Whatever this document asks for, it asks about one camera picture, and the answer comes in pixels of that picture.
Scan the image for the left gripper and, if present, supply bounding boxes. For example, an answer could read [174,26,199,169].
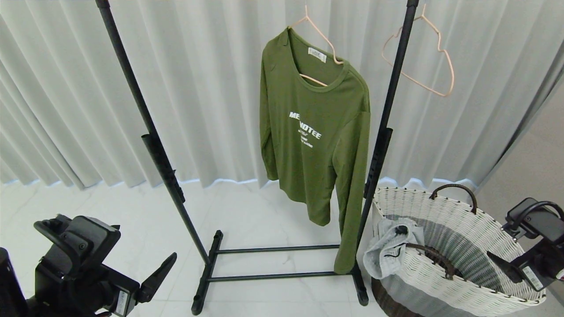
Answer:
[34,258,141,317]

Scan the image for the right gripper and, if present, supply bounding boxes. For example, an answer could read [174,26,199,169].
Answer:
[515,240,564,292]

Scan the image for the pale grey shorts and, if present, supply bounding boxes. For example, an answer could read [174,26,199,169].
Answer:
[363,217,426,280]

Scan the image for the pink clothes hanger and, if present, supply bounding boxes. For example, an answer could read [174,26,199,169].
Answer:
[289,4,344,87]
[382,4,455,97]

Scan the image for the green printed t-shirt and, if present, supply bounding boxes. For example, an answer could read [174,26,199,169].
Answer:
[259,26,371,275]

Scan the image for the white laundry basket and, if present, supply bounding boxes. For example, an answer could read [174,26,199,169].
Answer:
[369,184,547,317]

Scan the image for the black clothes rack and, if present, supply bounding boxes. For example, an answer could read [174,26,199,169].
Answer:
[95,0,420,316]

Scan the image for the white curtain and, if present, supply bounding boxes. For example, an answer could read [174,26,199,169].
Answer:
[0,0,564,191]

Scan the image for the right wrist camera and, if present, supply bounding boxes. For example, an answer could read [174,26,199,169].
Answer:
[502,197,564,245]

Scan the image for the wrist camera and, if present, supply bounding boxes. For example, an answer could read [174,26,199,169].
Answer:
[34,214,122,282]
[502,197,564,245]

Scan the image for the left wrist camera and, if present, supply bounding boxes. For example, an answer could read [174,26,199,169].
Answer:
[34,214,122,282]

